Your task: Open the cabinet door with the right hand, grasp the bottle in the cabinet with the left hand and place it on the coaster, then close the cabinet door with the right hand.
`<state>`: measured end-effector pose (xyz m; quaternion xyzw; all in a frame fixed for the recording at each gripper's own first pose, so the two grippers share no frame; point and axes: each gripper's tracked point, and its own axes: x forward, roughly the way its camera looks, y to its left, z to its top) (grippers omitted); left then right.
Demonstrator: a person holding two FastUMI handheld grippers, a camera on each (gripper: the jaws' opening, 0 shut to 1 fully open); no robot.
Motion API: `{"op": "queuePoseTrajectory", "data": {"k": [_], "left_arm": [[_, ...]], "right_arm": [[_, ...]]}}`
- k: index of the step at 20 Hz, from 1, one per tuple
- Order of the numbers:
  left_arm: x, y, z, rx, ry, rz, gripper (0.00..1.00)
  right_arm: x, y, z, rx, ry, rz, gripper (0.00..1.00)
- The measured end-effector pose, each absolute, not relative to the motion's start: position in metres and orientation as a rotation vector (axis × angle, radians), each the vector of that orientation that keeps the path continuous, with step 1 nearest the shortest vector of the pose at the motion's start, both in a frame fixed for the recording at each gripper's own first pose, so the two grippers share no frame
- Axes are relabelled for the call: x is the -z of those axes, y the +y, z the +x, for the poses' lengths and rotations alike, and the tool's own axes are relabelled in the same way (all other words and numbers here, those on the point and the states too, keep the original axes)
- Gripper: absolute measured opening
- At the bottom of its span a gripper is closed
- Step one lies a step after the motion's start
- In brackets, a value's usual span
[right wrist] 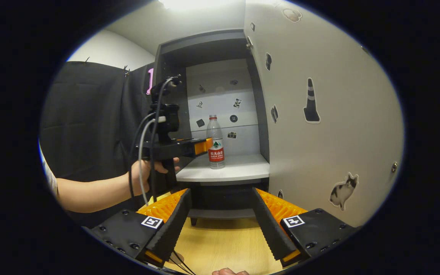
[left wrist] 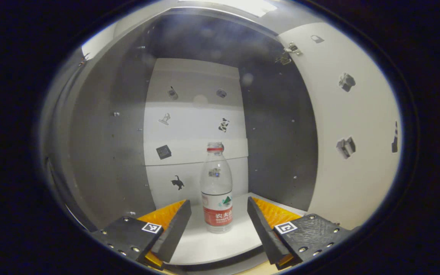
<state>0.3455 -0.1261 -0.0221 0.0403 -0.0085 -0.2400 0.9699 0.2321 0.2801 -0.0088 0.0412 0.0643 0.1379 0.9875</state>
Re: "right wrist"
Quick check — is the white cabinet shelf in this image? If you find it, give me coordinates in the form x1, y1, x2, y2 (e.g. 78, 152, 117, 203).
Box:
176, 154, 270, 186

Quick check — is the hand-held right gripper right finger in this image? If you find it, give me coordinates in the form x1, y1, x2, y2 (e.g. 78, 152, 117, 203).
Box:
250, 188, 355, 268

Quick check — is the grey shirt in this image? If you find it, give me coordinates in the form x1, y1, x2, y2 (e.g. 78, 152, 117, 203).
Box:
39, 143, 59, 199

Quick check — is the dark grey cabinet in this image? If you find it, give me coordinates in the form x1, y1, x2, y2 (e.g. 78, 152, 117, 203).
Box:
153, 29, 270, 226

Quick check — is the grey cabinet door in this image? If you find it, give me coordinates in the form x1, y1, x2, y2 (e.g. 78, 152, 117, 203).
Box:
243, 0, 404, 228

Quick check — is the grey cable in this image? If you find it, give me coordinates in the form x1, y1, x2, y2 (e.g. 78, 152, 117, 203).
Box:
138, 116, 166, 207

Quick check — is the brown round coaster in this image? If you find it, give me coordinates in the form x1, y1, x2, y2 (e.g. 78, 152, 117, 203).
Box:
168, 251, 185, 266

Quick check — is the large ceiling light panel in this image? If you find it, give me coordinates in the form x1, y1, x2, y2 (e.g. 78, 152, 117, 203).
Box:
159, 0, 245, 11

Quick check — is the clear plastic bottle red label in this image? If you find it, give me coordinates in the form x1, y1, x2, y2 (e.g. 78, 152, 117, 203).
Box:
206, 115, 226, 170

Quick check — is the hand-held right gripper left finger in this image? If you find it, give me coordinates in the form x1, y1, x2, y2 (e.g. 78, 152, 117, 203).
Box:
90, 188, 193, 268

